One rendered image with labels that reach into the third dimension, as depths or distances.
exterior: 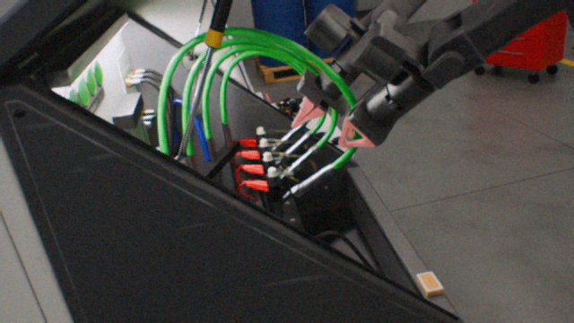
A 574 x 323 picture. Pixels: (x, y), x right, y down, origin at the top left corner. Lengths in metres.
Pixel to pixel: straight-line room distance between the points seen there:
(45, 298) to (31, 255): 0.07
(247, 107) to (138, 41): 0.30
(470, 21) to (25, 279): 0.66
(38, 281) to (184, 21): 0.76
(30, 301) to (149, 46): 0.70
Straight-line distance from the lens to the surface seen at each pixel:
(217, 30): 0.60
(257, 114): 1.31
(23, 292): 0.76
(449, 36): 0.71
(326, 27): 0.91
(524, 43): 5.12
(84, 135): 0.63
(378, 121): 0.80
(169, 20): 1.29
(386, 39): 0.72
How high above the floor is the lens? 1.57
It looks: 25 degrees down
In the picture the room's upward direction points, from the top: 7 degrees counter-clockwise
